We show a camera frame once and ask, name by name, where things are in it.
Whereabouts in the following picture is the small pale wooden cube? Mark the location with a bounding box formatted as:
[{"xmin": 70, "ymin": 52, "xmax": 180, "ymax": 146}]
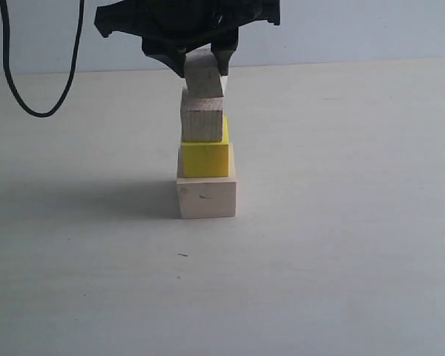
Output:
[{"xmin": 184, "ymin": 48, "xmax": 228, "ymax": 99}]

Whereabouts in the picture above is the medium brown wooden cube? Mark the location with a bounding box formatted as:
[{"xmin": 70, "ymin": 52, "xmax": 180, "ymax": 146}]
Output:
[{"xmin": 180, "ymin": 87, "xmax": 223, "ymax": 142}]

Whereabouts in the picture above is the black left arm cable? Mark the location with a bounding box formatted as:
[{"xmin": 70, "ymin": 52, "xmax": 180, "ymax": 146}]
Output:
[{"xmin": 0, "ymin": 0, "xmax": 86, "ymax": 119}]

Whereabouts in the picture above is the large pale wooden cube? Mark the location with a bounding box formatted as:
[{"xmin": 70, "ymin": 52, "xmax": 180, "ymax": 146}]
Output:
[{"xmin": 176, "ymin": 143, "xmax": 237, "ymax": 220}]

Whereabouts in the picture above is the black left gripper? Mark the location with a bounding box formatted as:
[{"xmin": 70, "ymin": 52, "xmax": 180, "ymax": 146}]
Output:
[{"xmin": 94, "ymin": 1, "xmax": 280, "ymax": 78}]

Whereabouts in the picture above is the yellow cube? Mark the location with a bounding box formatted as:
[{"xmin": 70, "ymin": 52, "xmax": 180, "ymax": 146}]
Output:
[{"xmin": 180, "ymin": 114, "xmax": 230, "ymax": 178}]

